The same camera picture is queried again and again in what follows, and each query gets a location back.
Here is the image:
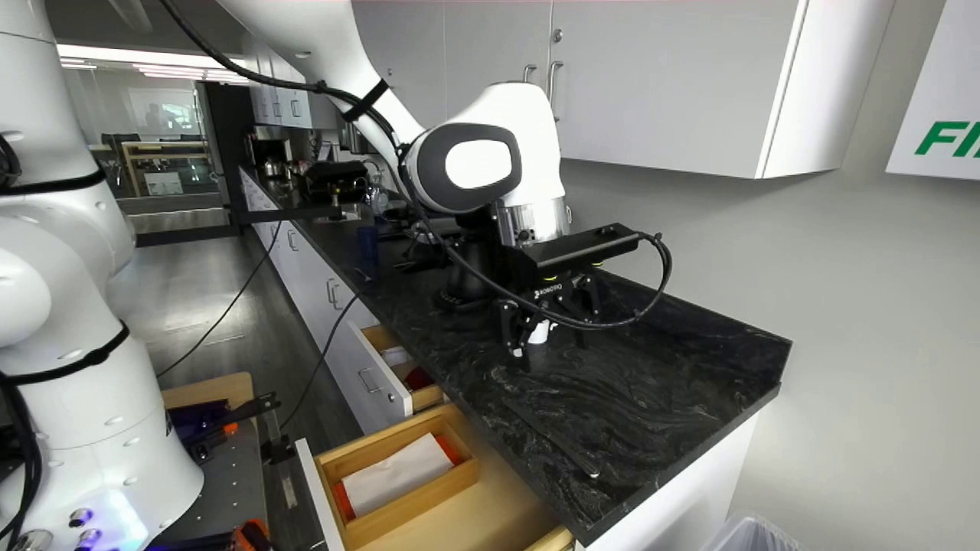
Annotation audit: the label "white upper cabinet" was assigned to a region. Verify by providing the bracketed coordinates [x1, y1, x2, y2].
[350, 0, 901, 185]

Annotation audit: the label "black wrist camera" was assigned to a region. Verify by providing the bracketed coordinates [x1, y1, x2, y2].
[515, 222, 639, 276]

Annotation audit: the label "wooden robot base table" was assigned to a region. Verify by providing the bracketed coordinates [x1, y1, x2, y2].
[149, 369, 286, 551]

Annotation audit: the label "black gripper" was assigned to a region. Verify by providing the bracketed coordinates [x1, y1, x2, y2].
[500, 273, 601, 358]

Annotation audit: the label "open wooden drawer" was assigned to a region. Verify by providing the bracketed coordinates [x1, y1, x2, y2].
[295, 404, 576, 551]

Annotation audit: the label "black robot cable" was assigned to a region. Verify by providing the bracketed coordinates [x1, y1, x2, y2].
[149, 0, 677, 335]

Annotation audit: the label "white sign green letters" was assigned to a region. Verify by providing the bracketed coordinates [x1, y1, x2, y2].
[885, 0, 980, 181]

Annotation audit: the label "orange drawer liner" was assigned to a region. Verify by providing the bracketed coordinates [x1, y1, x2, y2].
[330, 481, 359, 520]

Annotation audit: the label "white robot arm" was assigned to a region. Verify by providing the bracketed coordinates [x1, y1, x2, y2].
[0, 0, 570, 551]

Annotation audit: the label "white paper napkin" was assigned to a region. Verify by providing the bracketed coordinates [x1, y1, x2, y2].
[343, 436, 454, 513]

